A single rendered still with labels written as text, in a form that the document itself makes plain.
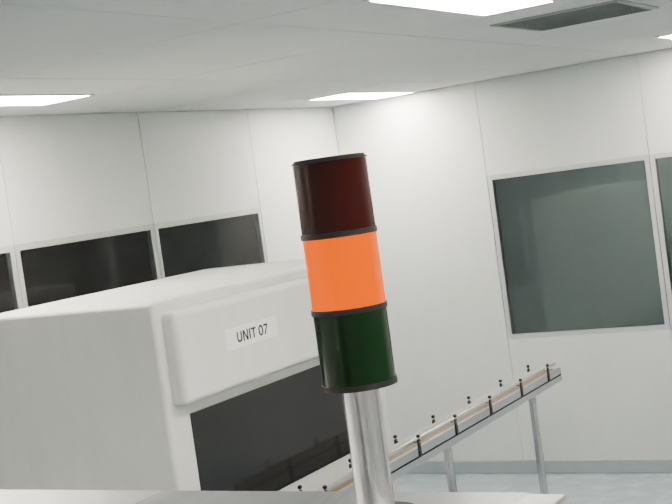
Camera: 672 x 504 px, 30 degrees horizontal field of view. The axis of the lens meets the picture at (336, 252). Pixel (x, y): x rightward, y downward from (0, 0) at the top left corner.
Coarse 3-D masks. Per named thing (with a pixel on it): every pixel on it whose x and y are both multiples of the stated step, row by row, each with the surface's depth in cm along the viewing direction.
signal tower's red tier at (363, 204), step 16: (336, 160) 80; (352, 160) 80; (304, 176) 80; (320, 176) 80; (336, 176) 80; (352, 176) 80; (368, 176) 82; (304, 192) 81; (320, 192) 80; (336, 192) 80; (352, 192) 80; (368, 192) 81; (304, 208) 81; (320, 208) 80; (336, 208) 80; (352, 208) 80; (368, 208) 81; (304, 224) 81; (320, 224) 80; (336, 224) 80; (352, 224) 80; (368, 224) 81
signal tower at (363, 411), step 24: (312, 240) 80; (312, 312) 82; (336, 312) 80; (360, 312) 80; (384, 384) 81; (360, 408) 82; (360, 432) 82; (384, 432) 83; (360, 456) 82; (384, 456) 82; (360, 480) 82; (384, 480) 82
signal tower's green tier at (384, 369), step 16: (320, 320) 81; (336, 320) 80; (352, 320) 80; (368, 320) 80; (384, 320) 82; (320, 336) 81; (336, 336) 80; (352, 336) 80; (368, 336) 80; (384, 336) 81; (320, 352) 82; (336, 352) 81; (352, 352) 80; (368, 352) 80; (384, 352) 81; (320, 368) 82; (336, 368) 81; (352, 368) 80; (368, 368) 80; (384, 368) 81; (336, 384) 81; (352, 384) 80; (368, 384) 80
